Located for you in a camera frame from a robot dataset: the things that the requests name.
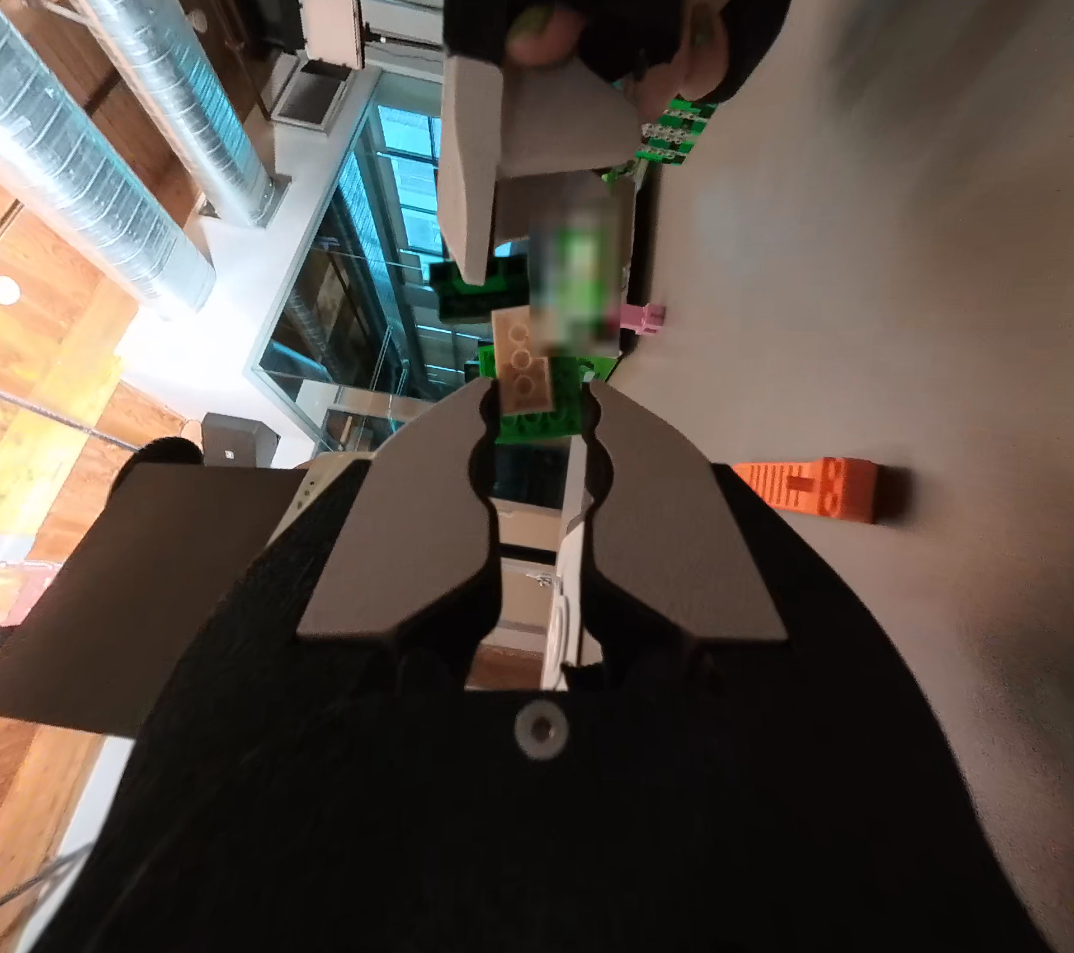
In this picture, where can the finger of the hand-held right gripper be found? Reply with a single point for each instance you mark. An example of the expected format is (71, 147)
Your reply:
(566, 126)
(468, 164)

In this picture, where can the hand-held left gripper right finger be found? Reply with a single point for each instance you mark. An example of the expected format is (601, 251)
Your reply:
(671, 542)

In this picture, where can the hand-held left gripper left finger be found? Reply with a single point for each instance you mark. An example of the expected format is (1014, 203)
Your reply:
(394, 533)

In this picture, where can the green lego assembly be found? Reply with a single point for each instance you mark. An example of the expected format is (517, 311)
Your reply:
(537, 420)

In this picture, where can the pile of bright green lego pieces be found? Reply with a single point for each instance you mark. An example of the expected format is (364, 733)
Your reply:
(684, 109)

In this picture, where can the pink lego piece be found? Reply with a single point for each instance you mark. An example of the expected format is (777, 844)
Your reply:
(644, 318)

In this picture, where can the white ceiling unit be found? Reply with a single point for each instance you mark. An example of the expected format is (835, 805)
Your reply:
(309, 93)
(331, 25)

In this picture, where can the orange brick separator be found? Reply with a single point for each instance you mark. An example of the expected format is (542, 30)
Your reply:
(822, 487)

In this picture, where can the black speaker box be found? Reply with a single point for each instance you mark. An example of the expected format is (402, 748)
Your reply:
(239, 439)

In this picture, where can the large silver ventilation duct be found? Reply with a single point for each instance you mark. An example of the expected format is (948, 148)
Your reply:
(168, 46)
(84, 172)

